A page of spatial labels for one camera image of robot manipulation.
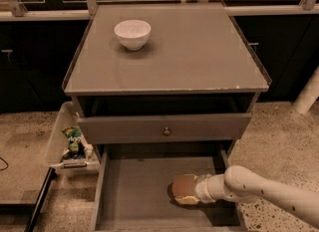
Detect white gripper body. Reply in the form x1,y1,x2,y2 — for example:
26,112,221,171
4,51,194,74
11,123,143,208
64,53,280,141
194,174,215,204

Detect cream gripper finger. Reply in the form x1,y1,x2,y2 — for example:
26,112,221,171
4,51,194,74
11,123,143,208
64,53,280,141
174,196,199,205
171,174,197,198

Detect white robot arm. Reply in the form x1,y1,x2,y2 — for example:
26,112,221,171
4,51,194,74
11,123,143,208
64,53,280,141
171,165,319,228

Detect open lower grey drawer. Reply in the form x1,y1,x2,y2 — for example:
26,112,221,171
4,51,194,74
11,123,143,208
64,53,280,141
91,142,246,232

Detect upper grey drawer with knob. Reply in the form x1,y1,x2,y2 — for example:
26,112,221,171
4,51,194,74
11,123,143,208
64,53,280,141
78,114,251,144

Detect grey wooden drawer cabinet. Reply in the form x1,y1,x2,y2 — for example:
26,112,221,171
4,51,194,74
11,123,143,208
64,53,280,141
61,2,273,159

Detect green snack bag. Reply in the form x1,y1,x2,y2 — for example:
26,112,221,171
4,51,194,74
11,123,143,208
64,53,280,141
62,125,85,160

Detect clear plastic storage bin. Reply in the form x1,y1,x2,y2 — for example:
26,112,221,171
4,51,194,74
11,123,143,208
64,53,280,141
46,102,100,176

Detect white table leg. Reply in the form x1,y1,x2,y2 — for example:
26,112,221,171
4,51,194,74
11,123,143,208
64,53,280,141
293,66,319,115

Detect white ceramic bowl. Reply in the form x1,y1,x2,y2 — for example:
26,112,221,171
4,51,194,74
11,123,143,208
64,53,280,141
114,20,152,51

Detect black cable on floor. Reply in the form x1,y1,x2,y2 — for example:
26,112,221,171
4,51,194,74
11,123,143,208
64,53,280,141
0,156,10,172

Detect metal railing frame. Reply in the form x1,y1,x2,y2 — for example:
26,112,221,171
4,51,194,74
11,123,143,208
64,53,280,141
0,0,319,23

